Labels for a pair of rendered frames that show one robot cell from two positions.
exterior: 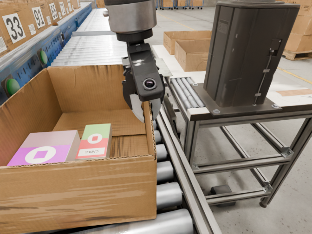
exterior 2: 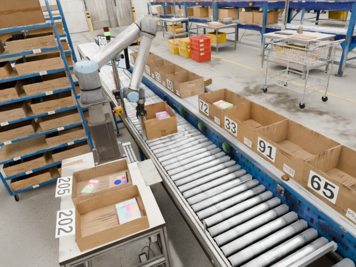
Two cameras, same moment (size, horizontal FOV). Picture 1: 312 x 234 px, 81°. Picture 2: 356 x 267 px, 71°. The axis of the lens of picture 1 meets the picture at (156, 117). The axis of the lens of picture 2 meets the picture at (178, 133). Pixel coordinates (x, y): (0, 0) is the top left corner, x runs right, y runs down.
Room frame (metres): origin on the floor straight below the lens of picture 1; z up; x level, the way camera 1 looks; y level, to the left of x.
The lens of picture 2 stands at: (2.53, -0.01, 1.90)
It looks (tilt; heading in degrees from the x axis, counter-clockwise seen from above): 30 degrees down; 171
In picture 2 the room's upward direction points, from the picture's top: 6 degrees counter-clockwise
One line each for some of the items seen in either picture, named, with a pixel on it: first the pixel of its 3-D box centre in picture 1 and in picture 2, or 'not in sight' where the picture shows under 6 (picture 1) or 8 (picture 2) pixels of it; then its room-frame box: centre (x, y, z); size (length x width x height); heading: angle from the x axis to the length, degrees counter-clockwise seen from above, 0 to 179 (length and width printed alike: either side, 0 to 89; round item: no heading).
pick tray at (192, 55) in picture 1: (211, 54); (103, 182); (1.10, -0.32, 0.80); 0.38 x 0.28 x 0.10; 96
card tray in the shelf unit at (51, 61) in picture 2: not in sight; (40, 62); (-0.24, -0.85, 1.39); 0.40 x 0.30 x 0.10; 101
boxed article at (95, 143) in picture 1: (96, 144); not in sight; (0.36, 0.16, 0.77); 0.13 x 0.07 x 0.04; 6
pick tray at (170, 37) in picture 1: (191, 41); (111, 214); (1.42, -0.26, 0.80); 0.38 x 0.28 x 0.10; 98
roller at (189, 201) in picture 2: (95, 55); (220, 189); (1.34, 0.44, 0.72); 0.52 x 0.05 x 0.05; 102
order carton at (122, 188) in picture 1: (88, 126); (156, 119); (0.36, 0.16, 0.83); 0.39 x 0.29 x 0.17; 6
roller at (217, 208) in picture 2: (96, 50); (231, 202); (1.47, 0.46, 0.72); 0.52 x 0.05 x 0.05; 102
